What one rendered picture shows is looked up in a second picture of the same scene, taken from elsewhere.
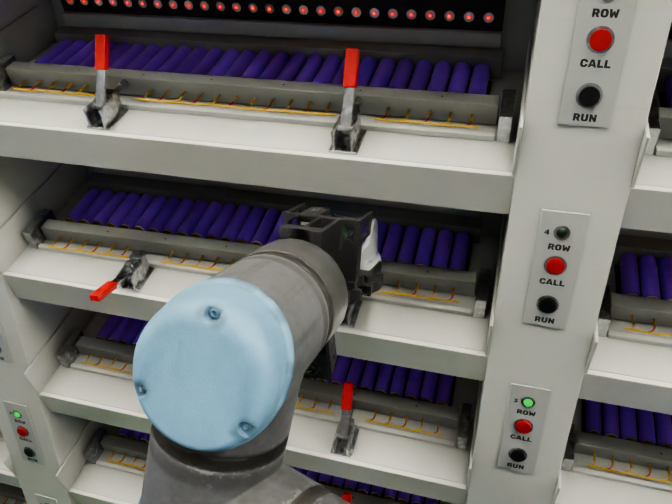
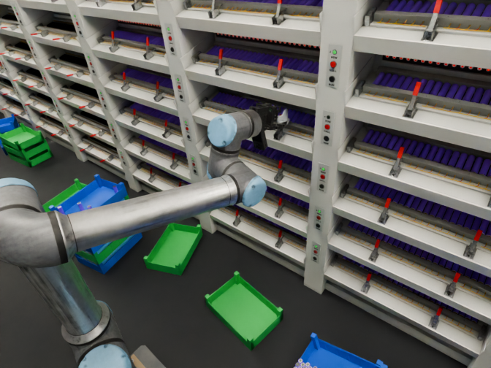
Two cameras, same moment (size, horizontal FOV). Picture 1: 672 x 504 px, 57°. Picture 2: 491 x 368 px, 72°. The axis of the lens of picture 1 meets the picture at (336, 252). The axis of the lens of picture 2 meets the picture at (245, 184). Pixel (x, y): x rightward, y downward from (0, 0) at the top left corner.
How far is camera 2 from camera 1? 0.65 m
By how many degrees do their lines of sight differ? 22
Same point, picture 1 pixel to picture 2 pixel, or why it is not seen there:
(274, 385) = (230, 134)
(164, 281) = not seen: hidden behind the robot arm
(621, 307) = (356, 144)
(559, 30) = (324, 60)
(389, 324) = (289, 141)
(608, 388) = (345, 167)
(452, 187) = (302, 101)
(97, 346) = not seen: hidden behind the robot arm
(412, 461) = (297, 187)
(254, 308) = (229, 120)
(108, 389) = not seen: hidden behind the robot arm
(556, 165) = (326, 97)
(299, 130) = (267, 80)
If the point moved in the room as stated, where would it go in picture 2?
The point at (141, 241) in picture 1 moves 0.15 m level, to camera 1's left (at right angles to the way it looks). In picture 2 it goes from (229, 109) to (197, 105)
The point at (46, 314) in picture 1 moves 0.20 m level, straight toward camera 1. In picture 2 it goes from (203, 129) to (204, 150)
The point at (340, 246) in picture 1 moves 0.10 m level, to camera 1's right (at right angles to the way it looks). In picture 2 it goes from (267, 114) to (297, 117)
